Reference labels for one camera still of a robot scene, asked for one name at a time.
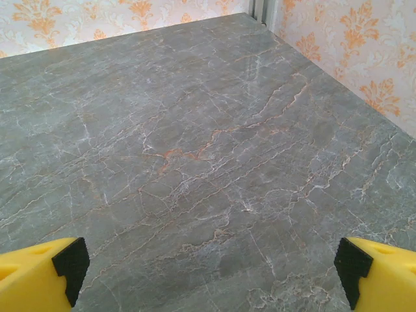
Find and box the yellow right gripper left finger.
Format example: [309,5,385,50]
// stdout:
[0,236,90,312]

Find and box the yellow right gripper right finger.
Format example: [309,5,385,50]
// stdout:
[334,236,416,312]

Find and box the aluminium frame post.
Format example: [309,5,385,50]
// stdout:
[249,0,280,32]

